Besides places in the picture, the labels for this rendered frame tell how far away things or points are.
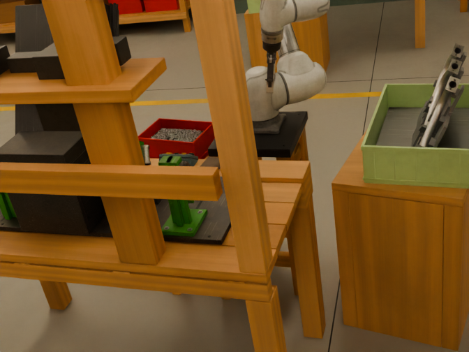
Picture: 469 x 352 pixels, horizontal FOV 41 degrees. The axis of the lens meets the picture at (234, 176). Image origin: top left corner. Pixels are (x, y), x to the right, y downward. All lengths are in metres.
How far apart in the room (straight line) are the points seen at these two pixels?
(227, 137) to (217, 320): 1.59
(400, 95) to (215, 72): 1.51
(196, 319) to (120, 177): 1.45
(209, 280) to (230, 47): 0.83
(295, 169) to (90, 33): 1.07
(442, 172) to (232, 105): 1.07
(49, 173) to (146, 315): 1.46
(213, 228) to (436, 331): 1.18
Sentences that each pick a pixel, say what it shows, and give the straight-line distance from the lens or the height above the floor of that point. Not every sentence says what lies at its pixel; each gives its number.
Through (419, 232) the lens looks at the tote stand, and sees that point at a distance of 2.64.
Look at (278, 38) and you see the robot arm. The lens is 2.58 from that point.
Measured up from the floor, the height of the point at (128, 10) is 0.31.
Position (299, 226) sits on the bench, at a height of 0.64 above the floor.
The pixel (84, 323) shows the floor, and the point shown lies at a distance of 3.45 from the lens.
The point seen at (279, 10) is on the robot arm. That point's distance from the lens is 2.51.
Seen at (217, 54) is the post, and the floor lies 1.62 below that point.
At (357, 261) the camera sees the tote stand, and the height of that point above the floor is 0.40.
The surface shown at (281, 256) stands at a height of 0.23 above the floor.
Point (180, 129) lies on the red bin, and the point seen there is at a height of 0.88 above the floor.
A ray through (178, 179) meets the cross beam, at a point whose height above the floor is 1.26.
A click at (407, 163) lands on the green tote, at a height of 0.89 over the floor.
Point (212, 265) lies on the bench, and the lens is 2.12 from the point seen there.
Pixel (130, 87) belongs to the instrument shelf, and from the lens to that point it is 1.80.
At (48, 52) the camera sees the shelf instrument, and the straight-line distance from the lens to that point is 2.03.
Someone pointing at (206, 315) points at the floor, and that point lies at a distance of 3.27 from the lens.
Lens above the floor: 2.16
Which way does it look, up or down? 30 degrees down
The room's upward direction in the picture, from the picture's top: 10 degrees counter-clockwise
